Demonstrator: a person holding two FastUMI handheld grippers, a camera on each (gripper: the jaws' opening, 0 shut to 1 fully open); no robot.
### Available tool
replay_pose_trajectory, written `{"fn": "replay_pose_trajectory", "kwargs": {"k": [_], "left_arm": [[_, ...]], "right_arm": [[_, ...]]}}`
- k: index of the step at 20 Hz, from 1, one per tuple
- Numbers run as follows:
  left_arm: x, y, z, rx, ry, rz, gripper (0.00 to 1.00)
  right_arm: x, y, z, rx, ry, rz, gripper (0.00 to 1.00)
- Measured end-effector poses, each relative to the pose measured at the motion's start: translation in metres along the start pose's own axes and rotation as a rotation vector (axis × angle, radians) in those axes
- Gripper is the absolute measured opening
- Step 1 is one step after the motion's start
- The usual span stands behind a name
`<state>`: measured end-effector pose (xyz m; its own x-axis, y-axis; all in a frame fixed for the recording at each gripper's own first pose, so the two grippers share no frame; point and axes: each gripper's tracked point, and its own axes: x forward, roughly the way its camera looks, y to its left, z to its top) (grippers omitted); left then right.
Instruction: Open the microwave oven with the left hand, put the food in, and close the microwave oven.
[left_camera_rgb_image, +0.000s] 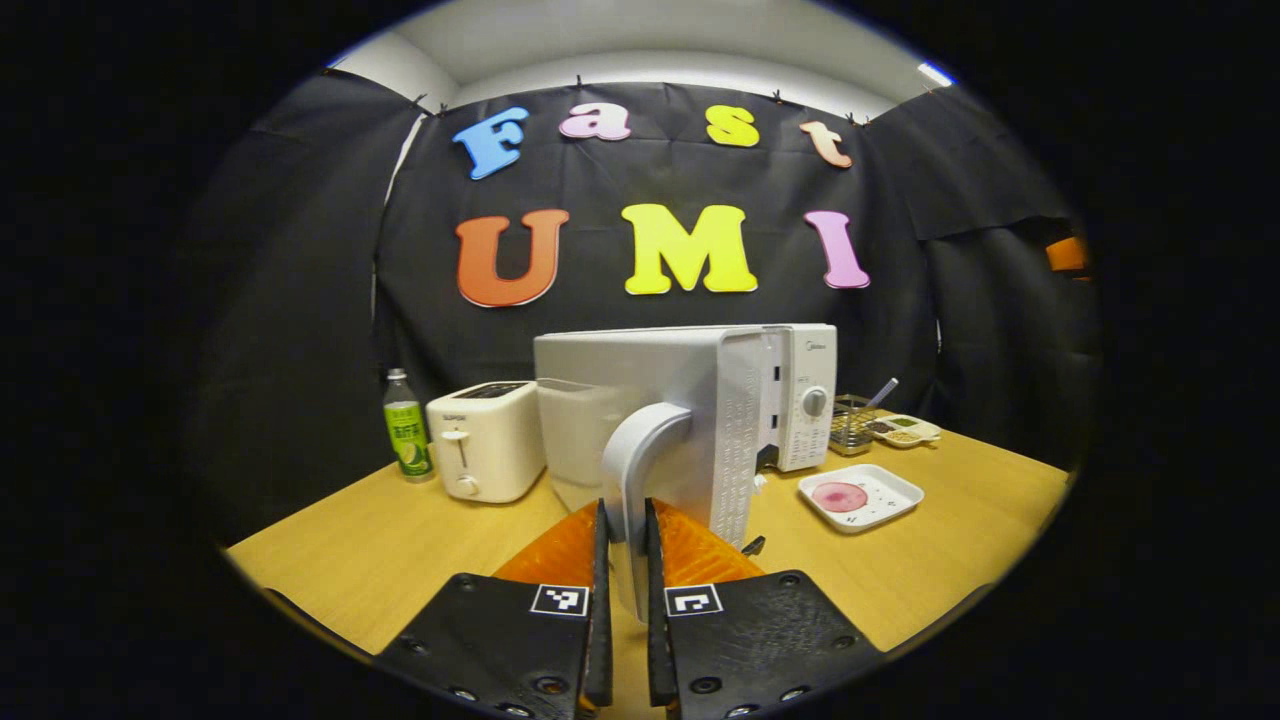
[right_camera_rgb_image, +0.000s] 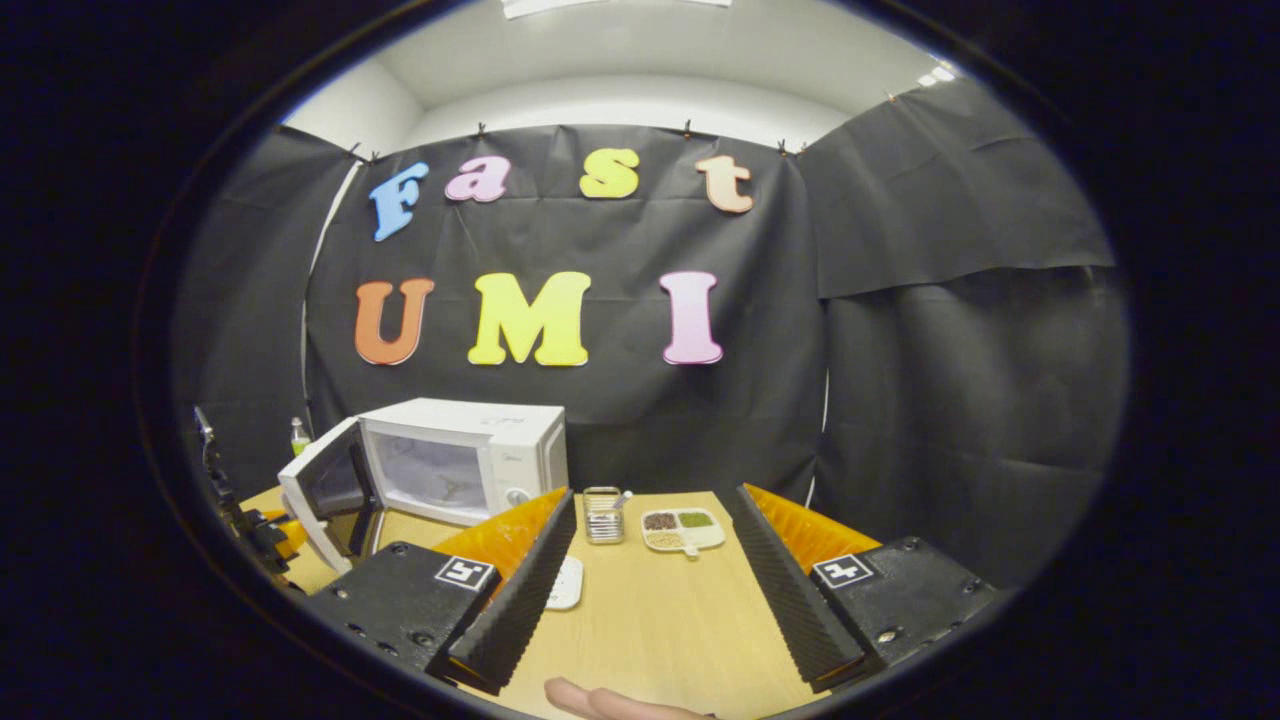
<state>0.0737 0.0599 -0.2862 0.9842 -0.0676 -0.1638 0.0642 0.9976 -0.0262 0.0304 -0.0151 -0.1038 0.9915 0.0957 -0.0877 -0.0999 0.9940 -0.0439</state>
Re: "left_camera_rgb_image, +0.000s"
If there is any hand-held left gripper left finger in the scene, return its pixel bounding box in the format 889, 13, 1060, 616
372, 498, 614, 720

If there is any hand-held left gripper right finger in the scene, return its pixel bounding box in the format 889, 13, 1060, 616
643, 497, 886, 720

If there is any round pink food slice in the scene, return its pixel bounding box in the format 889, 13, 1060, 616
811, 482, 869, 514

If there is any white rectangular plate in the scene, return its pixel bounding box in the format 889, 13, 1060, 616
797, 463, 925, 534

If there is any white microwave oven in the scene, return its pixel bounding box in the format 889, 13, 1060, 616
533, 322, 839, 623

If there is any white toaster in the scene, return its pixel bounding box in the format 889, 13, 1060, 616
426, 380, 547, 504

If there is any white divided dish of beans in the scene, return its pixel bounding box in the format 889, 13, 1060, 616
865, 414, 943, 449

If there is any metal mesh basket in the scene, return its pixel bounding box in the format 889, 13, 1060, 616
830, 393, 879, 457

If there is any green label drink bottle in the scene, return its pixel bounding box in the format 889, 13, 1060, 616
383, 368, 435, 483

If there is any black backdrop cloth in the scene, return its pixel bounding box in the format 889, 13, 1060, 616
195, 68, 1101, 541

